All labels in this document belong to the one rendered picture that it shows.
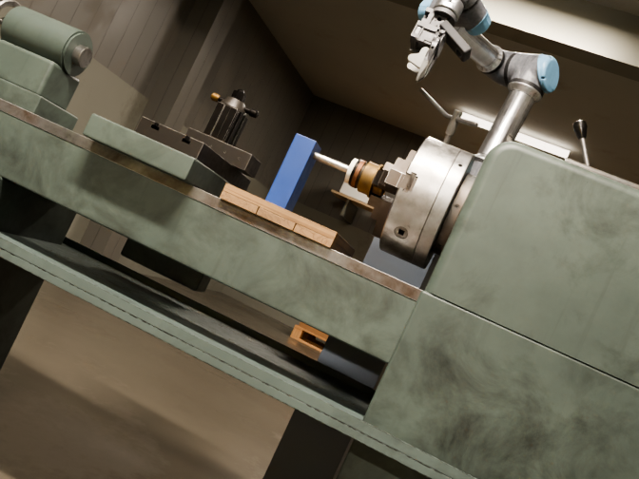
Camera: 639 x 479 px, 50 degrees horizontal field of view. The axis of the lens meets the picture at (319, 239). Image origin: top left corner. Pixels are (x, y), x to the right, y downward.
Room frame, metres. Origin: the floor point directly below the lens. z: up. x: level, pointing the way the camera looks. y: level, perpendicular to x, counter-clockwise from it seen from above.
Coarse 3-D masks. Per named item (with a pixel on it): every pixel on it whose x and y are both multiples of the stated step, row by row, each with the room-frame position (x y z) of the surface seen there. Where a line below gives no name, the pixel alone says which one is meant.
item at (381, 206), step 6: (372, 198) 1.77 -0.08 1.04; (378, 198) 1.77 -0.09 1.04; (384, 198) 1.78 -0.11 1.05; (390, 198) 1.79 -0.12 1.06; (372, 204) 1.78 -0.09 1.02; (378, 204) 1.77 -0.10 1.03; (384, 204) 1.77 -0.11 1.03; (390, 204) 1.76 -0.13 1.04; (378, 210) 1.78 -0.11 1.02; (384, 210) 1.77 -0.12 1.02; (372, 216) 1.79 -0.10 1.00; (378, 216) 1.79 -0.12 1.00; (384, 216) 1.78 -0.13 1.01; (378, 222) 1.79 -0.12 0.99; (384, 222) 1.79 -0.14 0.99; (378, 228) 1.80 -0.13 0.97; (372, 234) 1.81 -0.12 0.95; (378, 234) 1.80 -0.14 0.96
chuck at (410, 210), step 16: (432, 144) 1.65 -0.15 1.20; (448, 144) 1.69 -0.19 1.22; (416, 160) 1.61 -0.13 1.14; (432, 160) 1.61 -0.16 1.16; (448, 160) 1.62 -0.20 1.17; (416, 176) 1.60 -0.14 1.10; (432, 176) 1.60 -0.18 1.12; (400, 192) 1.60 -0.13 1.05; (416, 192) 1.59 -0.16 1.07; (432, 192) 1.59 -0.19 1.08; (400, 208) 1.61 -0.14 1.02; (416, 208) 1.60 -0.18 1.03; (384, 224) 1.65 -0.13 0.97; (400, 224) 1.62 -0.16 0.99; (416, 224) 1.61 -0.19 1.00; (384, 240) 1.68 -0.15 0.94; (400, 240) 1.65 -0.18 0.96; (416, 240) 1.63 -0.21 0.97; (400, 256) 1.71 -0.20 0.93
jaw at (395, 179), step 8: (392, 168) 1.63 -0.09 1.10; (376, 176) 1.71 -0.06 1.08; (384, 176) 1.68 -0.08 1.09; (392, 176) 1.63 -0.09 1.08; (400, 176) 1.63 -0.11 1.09; (408, 176) 1.61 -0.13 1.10; (376, 184) 1.71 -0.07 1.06; (384, 184) 1.68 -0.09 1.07; (392, 184) 1.63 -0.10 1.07; (400, 184) 1.61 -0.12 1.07; (408, 184) 1.61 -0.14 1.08; (392, 192) 1.71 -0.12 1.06; (408, 192) 1.61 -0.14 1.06
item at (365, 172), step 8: (360, 160) 1.77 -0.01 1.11; (360, 168) 1.75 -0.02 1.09; (368, 168) 1.74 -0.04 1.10; (376, 168) 1.74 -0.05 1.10; (352, 176) 1.75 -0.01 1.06; (360, 176) 1.74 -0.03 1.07; (368, 176) 1.74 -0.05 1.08; (352, 184) 1.77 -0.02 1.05; (360, 184) 1.75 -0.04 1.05; (368, 184) 1.74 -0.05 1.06; (360, 192) 1.78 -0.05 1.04; (368, 192) 1.75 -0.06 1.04; (376, 192) 1.76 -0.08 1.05; (384, 192) 1.79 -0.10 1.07
